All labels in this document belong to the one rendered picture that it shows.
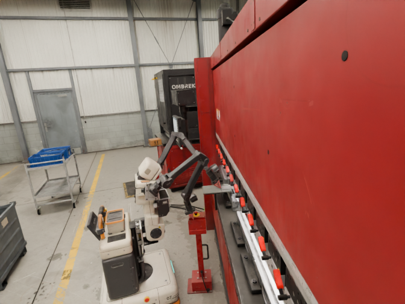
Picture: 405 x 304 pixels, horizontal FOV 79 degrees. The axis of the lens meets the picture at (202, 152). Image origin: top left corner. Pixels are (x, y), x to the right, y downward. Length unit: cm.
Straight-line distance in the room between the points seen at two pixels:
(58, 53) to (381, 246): 933
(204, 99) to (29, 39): 737
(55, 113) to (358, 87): 922
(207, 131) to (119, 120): 642
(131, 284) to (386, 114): 224
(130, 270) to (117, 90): 751
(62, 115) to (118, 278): 759
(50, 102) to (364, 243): 928
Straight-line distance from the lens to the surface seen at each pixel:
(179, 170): 202
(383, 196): 48
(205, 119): 309
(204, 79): 307
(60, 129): 947
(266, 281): 147
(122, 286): 242
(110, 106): 922
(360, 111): 50
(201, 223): 231
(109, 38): 936
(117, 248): 220
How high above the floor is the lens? 196
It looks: 15 degrees down
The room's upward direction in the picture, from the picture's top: 4 degrees counter-clockwise
